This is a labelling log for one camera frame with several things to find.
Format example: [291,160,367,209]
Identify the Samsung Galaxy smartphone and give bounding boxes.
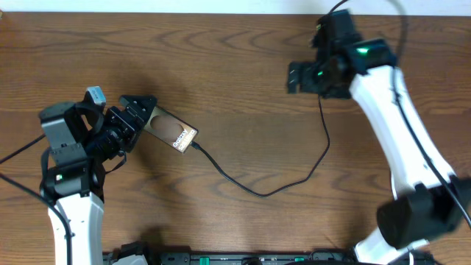
[144,106,199,153]

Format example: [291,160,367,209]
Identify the black USB charging cable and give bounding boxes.
[189,93,331,199]

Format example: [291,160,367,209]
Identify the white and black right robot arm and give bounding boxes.
[287,10,470,264]

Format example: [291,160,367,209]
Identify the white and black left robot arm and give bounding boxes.
[39,88,157,264]

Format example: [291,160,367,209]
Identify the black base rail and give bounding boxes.
[102,251,435,265]

